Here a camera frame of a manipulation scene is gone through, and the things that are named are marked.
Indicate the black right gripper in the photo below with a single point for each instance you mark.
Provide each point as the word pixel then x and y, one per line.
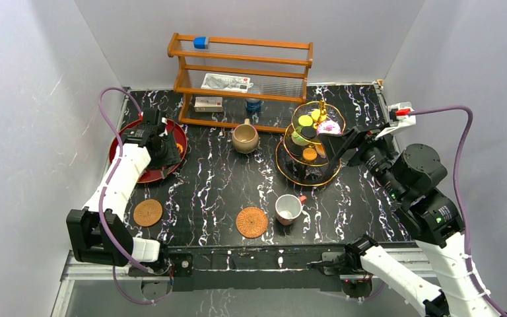
pixel 335 144

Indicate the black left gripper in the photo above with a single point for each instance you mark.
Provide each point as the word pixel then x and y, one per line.
pixel 166 151

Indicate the orange white round cake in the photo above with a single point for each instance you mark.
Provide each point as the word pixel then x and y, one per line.
pixel 320 150

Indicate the pink frosted donut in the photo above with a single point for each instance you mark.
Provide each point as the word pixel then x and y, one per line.
pixel 329 127

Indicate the orange round cookie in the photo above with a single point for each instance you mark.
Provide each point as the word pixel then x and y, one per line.
pixel 317 116
pixel 309 154

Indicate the black round cookie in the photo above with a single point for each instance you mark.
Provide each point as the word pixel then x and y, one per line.
pixel 296 150
pixel 308 133

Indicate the three-tier glass gold stand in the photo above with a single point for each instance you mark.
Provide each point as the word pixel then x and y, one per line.
pixel 299 171

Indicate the green frosted donut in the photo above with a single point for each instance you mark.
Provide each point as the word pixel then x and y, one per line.
pixel 298 139

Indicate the green round cookie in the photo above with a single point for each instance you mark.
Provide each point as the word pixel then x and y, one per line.
pixel 305 121

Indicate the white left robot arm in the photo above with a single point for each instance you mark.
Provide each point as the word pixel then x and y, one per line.
pixel 96 231

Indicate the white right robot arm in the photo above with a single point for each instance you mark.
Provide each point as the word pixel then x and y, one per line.
pixel 432 219

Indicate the red round tray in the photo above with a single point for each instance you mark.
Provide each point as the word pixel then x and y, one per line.
pixel 153 175

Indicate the small white red box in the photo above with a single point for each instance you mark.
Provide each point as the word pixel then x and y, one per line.
pixel 208 104

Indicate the left woven rattan coaster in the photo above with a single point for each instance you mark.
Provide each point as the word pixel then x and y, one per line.
pixel 148 212

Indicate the woven rattan coaster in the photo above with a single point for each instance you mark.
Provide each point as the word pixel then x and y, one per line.
pixel 251 222
pixel 148 212

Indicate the pink floral mug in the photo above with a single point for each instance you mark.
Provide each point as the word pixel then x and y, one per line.
pixel 288 208

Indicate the beige ceramic pitcher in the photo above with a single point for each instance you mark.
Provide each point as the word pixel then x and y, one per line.
pixel 245 137

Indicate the white plastic packet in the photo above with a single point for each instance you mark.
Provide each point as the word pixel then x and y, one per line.
pixel 229 83

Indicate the blue bottle cap jar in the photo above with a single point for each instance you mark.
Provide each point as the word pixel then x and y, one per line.
pixel 253 104

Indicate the wooden shelf rack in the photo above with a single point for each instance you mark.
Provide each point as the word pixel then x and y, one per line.
pixel 275 72

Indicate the blue white eraser block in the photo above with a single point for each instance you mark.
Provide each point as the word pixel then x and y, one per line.
pixel 201 43

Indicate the centre woven rattan coaster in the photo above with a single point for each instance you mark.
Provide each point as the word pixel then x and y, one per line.
pixel 251 222

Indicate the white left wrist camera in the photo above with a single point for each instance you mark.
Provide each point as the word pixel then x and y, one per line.
pixel 162 131

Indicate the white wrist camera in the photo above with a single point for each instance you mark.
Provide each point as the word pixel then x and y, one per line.
pixel 162 131
pixel 399 119

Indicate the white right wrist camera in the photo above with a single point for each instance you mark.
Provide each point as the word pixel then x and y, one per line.
pixel 399 119

